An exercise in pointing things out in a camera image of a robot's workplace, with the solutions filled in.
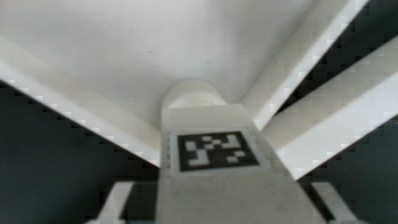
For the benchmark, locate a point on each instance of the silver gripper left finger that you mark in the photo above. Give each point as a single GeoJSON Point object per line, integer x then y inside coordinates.
{"type": "Point", "coordinates": [128, 206]}

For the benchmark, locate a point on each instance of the white U-shaped fence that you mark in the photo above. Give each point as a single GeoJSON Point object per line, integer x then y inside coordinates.
{"type": "Point", "coordinates": [338, 113]}

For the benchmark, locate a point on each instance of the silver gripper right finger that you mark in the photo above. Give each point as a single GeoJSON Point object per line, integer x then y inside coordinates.
{"type": "Point", "coordinates": [330, 204]}

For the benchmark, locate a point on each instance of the white square table top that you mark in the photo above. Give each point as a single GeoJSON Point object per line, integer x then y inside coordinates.
{"type": "Point", "coordinates": [96, 53]}

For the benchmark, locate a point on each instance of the white table leg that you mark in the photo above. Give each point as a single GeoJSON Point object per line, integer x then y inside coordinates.
{"type": "Point", "coordinates": [226, 185]}

